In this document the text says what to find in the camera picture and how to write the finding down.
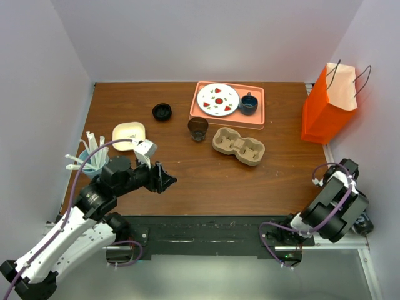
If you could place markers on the pink serving tray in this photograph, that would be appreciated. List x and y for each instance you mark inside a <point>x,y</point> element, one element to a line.
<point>237,119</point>

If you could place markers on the orange paper bag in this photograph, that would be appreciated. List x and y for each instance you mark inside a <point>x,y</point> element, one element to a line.
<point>331,103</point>

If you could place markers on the beige pulp cup carrier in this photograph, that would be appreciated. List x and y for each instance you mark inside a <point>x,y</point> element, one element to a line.
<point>247,150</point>

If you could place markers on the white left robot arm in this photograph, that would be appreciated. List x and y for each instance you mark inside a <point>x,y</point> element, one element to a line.
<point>89,226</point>

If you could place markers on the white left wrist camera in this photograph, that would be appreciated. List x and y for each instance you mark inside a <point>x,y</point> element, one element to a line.
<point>144,150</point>

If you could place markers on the cream square bowl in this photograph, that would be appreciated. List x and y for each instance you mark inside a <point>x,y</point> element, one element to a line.
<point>134,130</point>

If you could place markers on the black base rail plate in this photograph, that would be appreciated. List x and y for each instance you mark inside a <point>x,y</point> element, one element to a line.
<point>209,236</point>

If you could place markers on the white watermelon pattern plate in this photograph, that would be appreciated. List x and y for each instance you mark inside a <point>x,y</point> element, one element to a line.
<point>218,100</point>

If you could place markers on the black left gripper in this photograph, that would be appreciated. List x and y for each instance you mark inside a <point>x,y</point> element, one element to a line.
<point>159,179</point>

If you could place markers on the dark blue ceramic mug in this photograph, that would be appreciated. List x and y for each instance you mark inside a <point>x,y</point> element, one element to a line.
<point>248,104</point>

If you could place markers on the light blue straw cup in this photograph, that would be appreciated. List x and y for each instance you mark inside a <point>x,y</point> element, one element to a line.
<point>95,173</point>

